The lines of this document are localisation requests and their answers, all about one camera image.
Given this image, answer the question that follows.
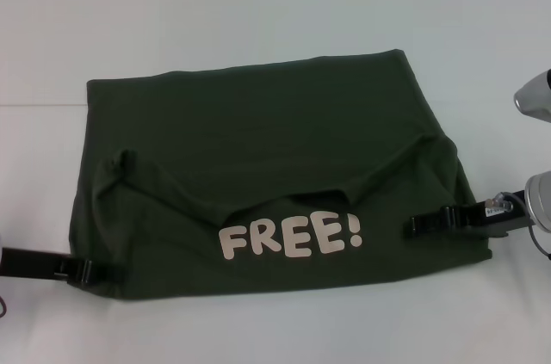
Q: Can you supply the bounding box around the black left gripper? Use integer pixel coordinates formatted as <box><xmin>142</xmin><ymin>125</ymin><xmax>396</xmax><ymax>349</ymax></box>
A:
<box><xmin>0</xmin><ymin>246</ymin><xmax>124</xmax><ymax>287</ymax></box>

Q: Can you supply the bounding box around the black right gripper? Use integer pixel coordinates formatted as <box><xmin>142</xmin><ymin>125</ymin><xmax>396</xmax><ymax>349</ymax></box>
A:
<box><xmin>407</xmin><ymin>191</ymin><xmax>529</xmax><ymax>239</ymax></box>

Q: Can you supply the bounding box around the dark green t-shirt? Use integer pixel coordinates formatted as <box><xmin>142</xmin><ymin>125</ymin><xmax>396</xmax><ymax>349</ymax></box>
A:
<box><xmin>64</xmin><ymin>49</ymin><xmax>492</xmax><ymax>299</ymax></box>

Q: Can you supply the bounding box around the silver right cable plug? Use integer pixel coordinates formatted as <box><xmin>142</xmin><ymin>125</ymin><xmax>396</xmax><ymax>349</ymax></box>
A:
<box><xmin>485</xmin><ymin>194</ymin><xmax>514</xmax><ymax>213</ymax></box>

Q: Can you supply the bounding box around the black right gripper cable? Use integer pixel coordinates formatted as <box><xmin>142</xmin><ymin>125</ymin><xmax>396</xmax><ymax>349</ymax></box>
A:
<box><xmin>528</xmin><ymin>225</ymin><xmax>551</xmax><ymax>261</ymax></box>

